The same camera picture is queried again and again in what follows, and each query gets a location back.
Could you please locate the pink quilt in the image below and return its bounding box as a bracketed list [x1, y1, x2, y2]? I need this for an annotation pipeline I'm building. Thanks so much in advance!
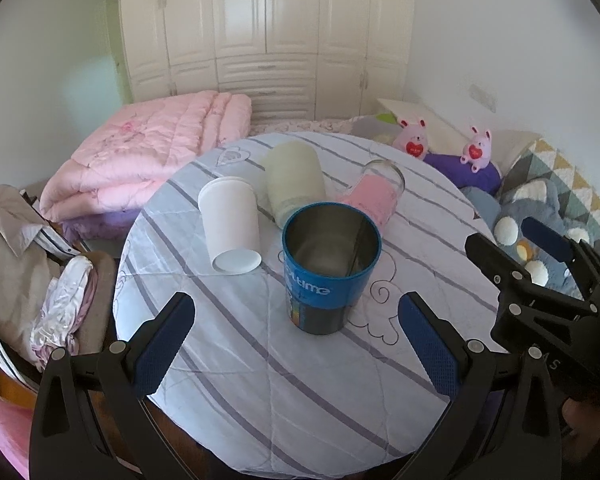
[40, 91, 253, 224]

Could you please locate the pink plush bunny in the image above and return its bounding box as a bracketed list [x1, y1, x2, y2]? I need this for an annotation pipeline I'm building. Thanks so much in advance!
[392, 117, 431, 161]
[460, 126, 494, 174]

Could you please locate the pink satin cloth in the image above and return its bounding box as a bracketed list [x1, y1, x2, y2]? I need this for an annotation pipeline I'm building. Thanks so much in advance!
[32, 255, 99, 367]

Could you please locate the white paper cup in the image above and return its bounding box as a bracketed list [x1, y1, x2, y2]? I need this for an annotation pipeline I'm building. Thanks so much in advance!
[198, 176, 264, 276]

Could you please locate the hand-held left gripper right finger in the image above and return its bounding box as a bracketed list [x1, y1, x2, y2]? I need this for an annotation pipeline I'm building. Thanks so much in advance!
[394, 291, 564, 480]

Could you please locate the white wardrobe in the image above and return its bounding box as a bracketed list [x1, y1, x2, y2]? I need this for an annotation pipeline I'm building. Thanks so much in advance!
[117, 0, 417, 122]

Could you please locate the grey plush toy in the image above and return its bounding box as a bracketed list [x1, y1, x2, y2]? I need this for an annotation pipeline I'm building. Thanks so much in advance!
[460, 177, 600, 302]

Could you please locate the purple pillow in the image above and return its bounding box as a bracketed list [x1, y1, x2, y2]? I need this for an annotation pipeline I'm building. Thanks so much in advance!
[422, 152, 504, 192]

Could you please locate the blue metal cup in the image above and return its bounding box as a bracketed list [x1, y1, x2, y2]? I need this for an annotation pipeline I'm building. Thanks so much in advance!
[281, 202, 382, 335]

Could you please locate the pale green cup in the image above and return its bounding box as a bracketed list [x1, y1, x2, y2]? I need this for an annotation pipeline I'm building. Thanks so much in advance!
[264, 141, 327, 229]

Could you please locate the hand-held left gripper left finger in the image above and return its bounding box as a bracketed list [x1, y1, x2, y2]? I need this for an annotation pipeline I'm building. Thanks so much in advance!
[29, 291, 203, 480]

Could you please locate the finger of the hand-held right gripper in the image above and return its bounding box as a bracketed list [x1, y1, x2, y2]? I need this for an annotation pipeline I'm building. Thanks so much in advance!
[521, 216, 600, 306]
[464, 232, 583, 313]

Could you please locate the beige shirt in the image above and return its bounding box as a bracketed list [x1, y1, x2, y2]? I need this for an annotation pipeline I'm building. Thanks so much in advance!
[0, 185, 83, 367]

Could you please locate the striped round tablecloth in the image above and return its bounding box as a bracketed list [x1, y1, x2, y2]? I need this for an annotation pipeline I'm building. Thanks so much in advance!
[115, 131, 507, 476]

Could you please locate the triangle patterned blanket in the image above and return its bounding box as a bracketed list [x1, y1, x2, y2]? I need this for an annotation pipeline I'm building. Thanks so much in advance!
[500, 139, 600, 267]

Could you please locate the purple bed sheet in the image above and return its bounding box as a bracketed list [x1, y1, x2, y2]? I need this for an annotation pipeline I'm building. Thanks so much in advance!
[60, 209, 148, 242]

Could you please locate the white pillow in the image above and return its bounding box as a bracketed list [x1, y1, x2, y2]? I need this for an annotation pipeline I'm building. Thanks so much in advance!
[489, 129, 542, 162]

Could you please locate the pink glass cup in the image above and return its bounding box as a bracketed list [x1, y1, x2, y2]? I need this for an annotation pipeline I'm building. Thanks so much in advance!
[337, 159, 406, 232]

